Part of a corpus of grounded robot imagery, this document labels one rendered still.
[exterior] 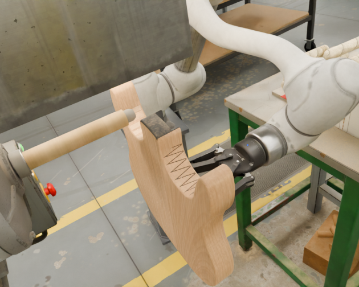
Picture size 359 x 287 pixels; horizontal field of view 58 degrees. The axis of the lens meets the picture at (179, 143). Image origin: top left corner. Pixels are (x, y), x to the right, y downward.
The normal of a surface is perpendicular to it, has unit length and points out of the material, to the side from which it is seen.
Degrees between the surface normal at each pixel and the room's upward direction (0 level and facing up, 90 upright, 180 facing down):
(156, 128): 13
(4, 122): 90
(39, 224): 90
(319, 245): 0
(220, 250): 73
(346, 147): 0
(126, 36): 90
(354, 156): 0
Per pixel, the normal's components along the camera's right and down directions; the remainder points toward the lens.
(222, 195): 0.54, 0.47
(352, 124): -0.87, 0.40
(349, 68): 0.25, -0.27
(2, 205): 0.97, -0.22
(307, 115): -0.71, 0.59
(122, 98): 0.49, 0.29
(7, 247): 0.54, 0.69
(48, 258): -0.15, -0.79
